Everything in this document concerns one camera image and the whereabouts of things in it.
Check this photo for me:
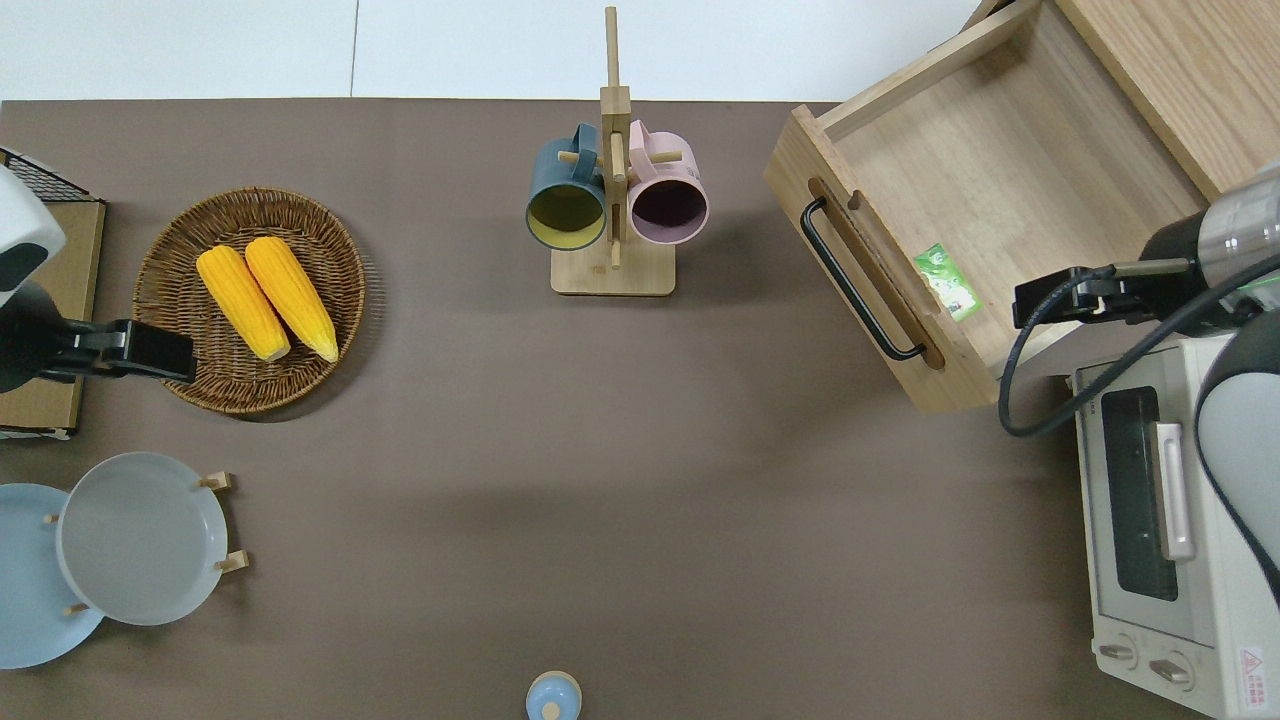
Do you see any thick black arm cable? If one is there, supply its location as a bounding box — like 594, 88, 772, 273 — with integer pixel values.
998, 250, 1280, 438

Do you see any light blue plate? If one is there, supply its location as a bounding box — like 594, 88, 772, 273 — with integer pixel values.
0, 483, 106, 670

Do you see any pink mug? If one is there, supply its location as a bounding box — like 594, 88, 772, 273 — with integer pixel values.
627, 120, 710, 247

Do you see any grey plate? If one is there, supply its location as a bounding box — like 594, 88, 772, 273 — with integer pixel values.
56, 452, 229, 627

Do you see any black drawer handle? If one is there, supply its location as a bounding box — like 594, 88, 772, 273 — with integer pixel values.
800, 197, 927, 362

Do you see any wooden mug stand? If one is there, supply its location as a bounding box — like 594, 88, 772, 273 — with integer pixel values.
551, 6, 677, 297

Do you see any brown table mat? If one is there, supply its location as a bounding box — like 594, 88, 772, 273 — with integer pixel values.
0, 98, 1280, 720

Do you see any silver oven door handle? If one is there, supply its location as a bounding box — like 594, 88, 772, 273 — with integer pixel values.
1155, 422, 1197, 562

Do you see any white toaster oven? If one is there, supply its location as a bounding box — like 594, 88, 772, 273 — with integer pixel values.
1070, 335, 1280, 719

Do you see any dark blue mug yellow inside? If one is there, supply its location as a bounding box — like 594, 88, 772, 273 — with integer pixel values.
526, 122, 608, 251

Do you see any wooden drawer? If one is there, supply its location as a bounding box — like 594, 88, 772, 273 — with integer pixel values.
763, 0, 1211, 414

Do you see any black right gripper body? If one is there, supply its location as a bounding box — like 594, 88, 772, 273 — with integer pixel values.
1014, 265, 1153, 331

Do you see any black wire rack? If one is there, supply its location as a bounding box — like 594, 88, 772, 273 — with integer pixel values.
0, 148, 93, 203

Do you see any yellow corn cob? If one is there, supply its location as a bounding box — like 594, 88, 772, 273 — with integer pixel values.
196, 245, 292, 363
245, 236, 340, 363

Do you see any grid-patterned box with wood top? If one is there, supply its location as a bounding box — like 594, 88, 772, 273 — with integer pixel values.
0, 198, 107, 441

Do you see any green snack packet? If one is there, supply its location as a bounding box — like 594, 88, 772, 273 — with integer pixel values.
914, 243, 984, 323

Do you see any wooden plate rack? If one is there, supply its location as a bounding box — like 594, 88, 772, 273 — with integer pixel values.
40, 470, 249, 616

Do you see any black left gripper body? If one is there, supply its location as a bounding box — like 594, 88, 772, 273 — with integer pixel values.
40, 318, 198, 384

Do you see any wooden drawer cabinet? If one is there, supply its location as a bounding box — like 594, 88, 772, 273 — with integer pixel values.
965, 0, 1280, 201

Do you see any round wicker basket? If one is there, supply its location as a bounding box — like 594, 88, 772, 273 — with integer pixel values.
133, 186, 367, 416

